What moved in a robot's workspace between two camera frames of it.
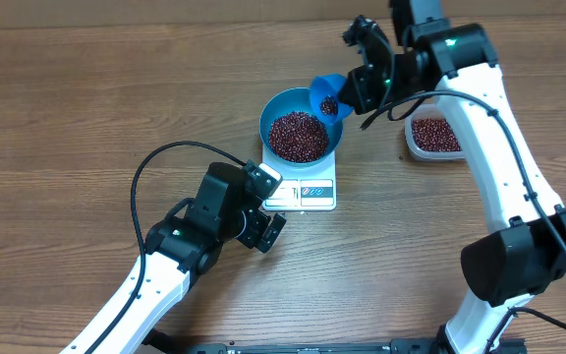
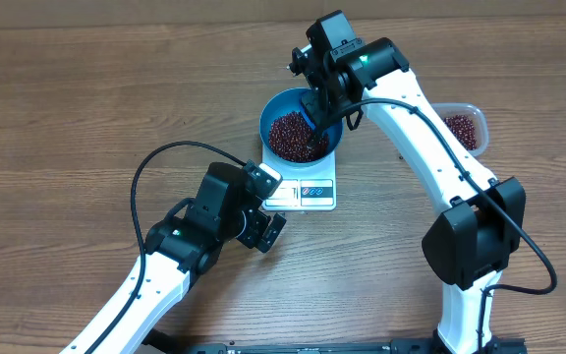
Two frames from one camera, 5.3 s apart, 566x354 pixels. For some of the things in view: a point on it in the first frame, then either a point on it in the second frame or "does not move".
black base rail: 398,347 does not move
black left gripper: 259,220 does not move
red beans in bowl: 299,137 does not move
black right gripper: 360,87 to 313,109
